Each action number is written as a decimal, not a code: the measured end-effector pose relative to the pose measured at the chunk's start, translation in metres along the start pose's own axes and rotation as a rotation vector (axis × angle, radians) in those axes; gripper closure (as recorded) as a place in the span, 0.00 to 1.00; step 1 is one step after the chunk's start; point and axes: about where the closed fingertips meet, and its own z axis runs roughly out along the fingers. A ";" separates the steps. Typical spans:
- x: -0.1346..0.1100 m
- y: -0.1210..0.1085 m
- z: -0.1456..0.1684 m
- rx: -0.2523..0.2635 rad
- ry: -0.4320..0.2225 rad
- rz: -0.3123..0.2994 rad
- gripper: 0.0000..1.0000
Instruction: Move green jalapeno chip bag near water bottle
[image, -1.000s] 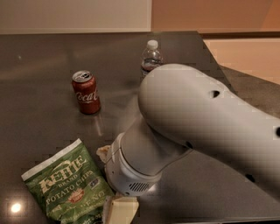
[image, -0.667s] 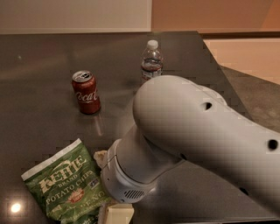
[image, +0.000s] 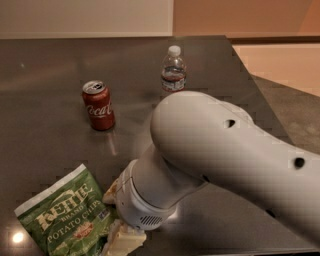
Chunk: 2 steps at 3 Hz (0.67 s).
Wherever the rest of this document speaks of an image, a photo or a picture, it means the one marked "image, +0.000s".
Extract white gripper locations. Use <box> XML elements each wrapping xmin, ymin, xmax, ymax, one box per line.
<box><xmin>101</xmin><ymin>160</ymin><xmax>176</xmax><ymax>256</ymax></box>

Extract green Kettle chip bag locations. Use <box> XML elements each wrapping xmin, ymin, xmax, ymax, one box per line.
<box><xmin>14</xmin><ymin>165</ymin><xmax>116</xmax><ymax>256</ymax></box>

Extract clear plastic water bottle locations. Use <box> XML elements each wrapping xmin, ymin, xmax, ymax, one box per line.
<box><xmin>161</xmin><ymin>45</ymin><xmax>186</xmax><ymax>97</ymax></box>

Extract red Coca-Cola can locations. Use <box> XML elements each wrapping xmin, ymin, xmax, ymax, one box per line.
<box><xmin>82</xmin><ymin>80</ymin><xmax>115</xmax><ymax>131</ymax></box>

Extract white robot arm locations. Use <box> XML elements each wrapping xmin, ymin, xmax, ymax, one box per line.
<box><xmin>103</xmin><ymin>91</ymin><xmax>320</xmax><ymax>256</ymax></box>

